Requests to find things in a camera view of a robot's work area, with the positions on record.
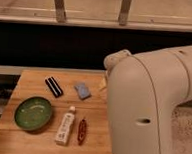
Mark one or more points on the white glue bottle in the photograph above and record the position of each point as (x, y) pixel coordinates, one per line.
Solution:
(64, 130)

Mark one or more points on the black striped rectangular block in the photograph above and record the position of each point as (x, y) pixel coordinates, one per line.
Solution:
(54, 87)

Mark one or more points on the green ceramic bowl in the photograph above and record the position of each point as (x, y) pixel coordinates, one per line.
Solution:
(33, 113)

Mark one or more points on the right metal window post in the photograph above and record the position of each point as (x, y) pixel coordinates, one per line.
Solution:
(124, 12)

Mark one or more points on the red brown oblong object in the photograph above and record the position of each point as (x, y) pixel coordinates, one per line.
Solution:
(82, 131)

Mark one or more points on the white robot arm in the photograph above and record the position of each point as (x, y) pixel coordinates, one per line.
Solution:
(143, 91)

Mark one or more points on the left metal window post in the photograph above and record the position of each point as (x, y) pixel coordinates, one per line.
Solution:
(60, 11)

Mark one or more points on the metal window post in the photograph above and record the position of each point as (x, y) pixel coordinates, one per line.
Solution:
(60, 11)
(124, 12)

